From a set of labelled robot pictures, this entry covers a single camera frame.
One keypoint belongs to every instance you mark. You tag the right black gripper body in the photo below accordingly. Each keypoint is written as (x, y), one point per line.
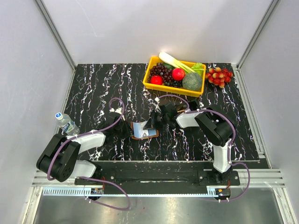
(159, 120)

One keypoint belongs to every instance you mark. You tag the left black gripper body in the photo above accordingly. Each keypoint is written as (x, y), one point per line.
(123, 131)

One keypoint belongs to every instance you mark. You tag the brown leather card holder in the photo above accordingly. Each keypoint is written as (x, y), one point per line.
(152, 133)

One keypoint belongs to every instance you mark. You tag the black card box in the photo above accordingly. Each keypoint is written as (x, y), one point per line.
(193, 106)

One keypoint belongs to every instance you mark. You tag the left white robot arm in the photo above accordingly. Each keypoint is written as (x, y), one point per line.
(59, 160)

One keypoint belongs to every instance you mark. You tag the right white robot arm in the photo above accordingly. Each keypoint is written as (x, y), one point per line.
(218, 129)

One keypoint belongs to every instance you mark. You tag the red apple front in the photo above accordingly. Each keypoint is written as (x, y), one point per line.
(156, 79)

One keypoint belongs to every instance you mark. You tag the red apple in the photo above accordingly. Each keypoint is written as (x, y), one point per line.
(156, 79)
(178, 74)

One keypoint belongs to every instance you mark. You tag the yellow plastic basket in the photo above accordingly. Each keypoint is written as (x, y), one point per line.
(153, 61)

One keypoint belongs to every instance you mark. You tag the red apple back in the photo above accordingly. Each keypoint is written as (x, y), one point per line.
(178, 74)

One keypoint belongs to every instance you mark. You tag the green netted melon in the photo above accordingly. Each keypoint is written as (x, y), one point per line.
(192, 81)

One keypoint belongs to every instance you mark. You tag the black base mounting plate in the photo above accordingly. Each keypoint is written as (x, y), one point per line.
(197, 172)

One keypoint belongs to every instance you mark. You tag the dark purple grape bunch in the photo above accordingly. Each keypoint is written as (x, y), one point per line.
(166, 75)

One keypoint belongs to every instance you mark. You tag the clear plastic water bottle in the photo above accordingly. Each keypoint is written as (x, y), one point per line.
(67, 125)

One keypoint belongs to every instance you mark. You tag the green cucumber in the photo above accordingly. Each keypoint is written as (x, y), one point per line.
(168, 66)

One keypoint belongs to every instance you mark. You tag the white green leek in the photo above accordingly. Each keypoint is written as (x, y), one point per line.
(168, 59)

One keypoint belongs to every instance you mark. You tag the red cherry cluster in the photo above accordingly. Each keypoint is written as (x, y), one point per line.
(219, 76)

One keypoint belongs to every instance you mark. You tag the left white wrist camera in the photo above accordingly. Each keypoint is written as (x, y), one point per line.
(115, 113)

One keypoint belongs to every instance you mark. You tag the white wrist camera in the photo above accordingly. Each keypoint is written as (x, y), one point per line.
(157, 102)
(115, 113)

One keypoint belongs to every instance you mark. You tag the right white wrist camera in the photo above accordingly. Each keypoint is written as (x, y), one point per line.
(157, 102)

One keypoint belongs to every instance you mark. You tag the aluminium frame rail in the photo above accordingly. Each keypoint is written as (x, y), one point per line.
(254, 178)

